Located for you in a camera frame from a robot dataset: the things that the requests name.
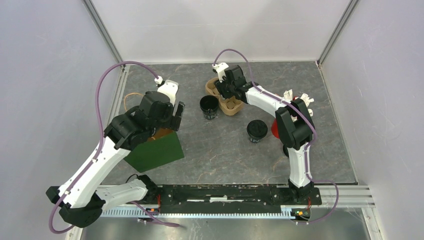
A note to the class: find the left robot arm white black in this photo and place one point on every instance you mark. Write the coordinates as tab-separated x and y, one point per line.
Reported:
79	201

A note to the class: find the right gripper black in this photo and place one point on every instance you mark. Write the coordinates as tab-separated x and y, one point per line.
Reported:
220	86

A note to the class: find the green mat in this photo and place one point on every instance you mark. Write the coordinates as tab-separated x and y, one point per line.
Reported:
156	153

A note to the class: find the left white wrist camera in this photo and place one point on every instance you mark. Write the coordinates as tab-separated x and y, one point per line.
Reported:
167	87

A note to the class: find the cardboard cup carrier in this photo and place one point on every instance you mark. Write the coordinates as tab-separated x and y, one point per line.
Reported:
229	106

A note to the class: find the black coffee cup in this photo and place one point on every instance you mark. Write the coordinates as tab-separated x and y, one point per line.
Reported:
255	139
209	105

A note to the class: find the black cup lid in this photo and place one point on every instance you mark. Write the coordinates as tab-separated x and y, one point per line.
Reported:
285	151
257	129

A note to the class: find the red cup holder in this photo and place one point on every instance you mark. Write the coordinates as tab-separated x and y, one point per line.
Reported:
274	129

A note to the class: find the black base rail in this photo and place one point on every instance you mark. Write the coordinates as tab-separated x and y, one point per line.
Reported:
228	199

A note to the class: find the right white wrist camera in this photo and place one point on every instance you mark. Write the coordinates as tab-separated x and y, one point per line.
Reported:
219	69

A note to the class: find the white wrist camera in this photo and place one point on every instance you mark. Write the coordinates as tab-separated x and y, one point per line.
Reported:
167	87
219	69

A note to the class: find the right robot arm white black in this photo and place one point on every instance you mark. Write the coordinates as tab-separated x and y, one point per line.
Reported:
293	120

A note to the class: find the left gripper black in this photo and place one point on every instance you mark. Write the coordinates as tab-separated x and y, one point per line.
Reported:
174	121

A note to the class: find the brown paper bag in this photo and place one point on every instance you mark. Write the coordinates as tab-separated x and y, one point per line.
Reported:
162	132

